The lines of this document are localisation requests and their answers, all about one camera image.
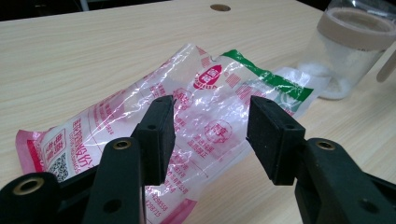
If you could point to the pink white green plastic bag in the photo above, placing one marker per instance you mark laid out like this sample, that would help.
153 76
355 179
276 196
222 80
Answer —
205 102

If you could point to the clear jar with beige rim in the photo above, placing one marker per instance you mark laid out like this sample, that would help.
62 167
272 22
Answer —
348 31

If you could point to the white table leg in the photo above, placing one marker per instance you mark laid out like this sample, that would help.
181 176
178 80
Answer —
84 4

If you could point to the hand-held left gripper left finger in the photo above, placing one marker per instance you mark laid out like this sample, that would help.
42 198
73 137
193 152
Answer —
154 146

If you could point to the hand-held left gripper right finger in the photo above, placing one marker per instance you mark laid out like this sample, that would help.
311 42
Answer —
274 146

